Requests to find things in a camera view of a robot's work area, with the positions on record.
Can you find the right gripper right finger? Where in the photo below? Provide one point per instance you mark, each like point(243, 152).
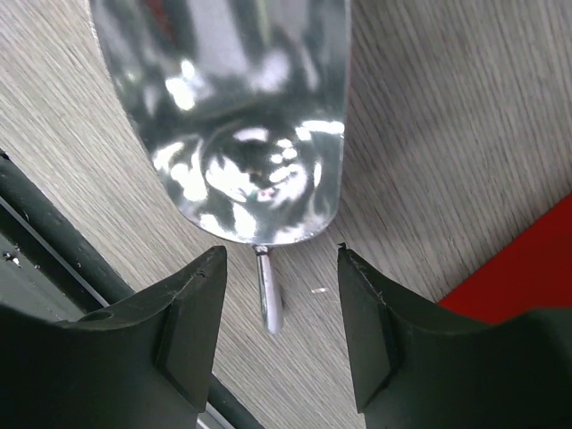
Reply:
point(415, 364)

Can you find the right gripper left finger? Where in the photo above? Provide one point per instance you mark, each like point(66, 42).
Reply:
point(143, 362)

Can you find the metal scoop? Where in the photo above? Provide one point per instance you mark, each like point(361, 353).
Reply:
point(240, 107)

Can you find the red tin of swirl lollipops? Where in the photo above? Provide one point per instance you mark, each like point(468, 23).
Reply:
point(533, 271)

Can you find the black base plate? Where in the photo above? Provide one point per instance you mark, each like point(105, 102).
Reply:
point(50, 271)

